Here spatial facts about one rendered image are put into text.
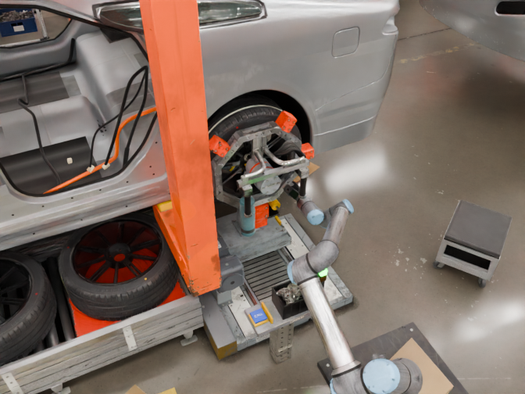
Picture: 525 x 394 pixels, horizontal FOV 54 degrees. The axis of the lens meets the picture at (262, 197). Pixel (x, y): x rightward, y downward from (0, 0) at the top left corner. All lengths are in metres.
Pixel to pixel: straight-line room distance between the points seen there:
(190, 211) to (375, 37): 1.44
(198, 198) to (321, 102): 1.08
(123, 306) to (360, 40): 1.94
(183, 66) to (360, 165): 2.73
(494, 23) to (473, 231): 1.79
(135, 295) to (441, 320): 1.86
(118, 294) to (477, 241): 2.18
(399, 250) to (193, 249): 1.75
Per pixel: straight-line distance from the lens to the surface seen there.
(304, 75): 2.89
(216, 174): 2.85
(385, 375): 2.48
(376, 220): 3.97
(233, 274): 3.04
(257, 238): 3.44
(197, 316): 3.07
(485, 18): 4.65
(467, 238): 3.53
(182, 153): 2.13
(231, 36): 2.60
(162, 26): 1.85
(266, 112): 2.88
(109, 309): 3.00
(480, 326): 3.55
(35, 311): 2.99
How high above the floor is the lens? 2.74
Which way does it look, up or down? 42 degrees down
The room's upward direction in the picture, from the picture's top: straight up
